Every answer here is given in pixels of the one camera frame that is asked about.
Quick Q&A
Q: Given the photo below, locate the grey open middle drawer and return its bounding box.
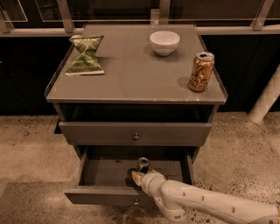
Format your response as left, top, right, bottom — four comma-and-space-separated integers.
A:
65, 146, 197, 207

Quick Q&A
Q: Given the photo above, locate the green chip bag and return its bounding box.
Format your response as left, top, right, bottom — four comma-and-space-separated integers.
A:
66, 35, 104, 76

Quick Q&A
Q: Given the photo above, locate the grey drawer cabinet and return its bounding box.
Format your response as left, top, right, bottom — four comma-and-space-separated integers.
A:
44, 24, 228, 165

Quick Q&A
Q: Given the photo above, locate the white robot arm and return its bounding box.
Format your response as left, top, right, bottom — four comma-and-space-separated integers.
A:
132, 99, 280, 224

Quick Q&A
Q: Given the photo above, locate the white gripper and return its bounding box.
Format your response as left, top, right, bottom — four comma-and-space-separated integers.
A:
131, 171, 165, 197

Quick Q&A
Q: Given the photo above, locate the silver blue redbull can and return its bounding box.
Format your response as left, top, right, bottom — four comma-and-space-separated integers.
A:
136, 157, 150, 173

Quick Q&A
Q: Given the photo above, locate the grey top drawer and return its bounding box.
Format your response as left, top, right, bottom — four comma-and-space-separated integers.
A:
59, 122, 212, 146

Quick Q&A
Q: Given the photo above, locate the metal railing frame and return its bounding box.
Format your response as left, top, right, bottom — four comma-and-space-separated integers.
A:
0, 0, 280, 37

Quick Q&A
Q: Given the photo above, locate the gold soda can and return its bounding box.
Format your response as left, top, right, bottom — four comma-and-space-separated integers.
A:
188, 52, 214, 92

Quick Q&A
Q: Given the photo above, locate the white ceramic bowl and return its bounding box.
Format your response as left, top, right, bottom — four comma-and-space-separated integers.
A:
150, 31, 180, 56

